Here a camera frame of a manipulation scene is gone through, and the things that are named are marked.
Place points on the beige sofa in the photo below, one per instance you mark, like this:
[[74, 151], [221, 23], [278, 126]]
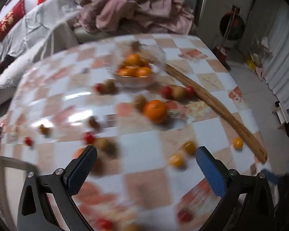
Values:
[[86, 33]]

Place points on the large orange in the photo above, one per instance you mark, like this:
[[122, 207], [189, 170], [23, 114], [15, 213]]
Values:
[[156, 110]]

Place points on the kiwi next to orange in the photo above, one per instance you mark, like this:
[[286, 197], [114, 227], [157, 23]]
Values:
[[139, 101]]

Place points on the pink crumpled blanket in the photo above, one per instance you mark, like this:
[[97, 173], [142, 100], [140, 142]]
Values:
[[134, 7]]

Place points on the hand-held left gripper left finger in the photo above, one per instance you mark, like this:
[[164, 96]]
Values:
[[81, 168]]

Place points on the clear glass bowl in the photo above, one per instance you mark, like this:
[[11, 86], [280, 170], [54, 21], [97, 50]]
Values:
[[156, 60]]

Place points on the red dustpan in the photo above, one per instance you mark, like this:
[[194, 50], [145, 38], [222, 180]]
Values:
[[221, 54]]

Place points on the dark cloth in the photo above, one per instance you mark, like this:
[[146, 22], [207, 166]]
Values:
[[0, 65]]

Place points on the beige cloth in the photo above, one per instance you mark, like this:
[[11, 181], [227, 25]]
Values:
[[60, 37]]

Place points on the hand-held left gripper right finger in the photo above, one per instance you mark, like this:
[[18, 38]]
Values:
[[212, 170]]

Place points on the small brown cherry tomato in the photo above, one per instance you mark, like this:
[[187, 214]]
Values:
[[44, 130]]

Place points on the long wooden stick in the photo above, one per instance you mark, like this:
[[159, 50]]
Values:
[[221, 110]]

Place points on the yellow bag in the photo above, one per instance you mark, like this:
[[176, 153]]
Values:
[[251, 63]]

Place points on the white corrugated sheet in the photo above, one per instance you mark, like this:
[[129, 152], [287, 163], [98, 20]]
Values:
[[284, 65]]

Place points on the red cherry tomato with stem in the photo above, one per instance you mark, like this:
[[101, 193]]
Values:
[[166, 92]]

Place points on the small red cherry tomato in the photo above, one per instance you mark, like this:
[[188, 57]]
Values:
[[28, 141]]

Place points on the kiwi near bowl left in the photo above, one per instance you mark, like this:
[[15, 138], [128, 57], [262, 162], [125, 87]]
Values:
[[110, 86]]

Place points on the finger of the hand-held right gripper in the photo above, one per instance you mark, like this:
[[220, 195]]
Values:
[[269, 176]]

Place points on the dark brown cherry tomato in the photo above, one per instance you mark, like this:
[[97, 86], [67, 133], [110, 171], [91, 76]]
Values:
[[122, 65], [94, 122]]

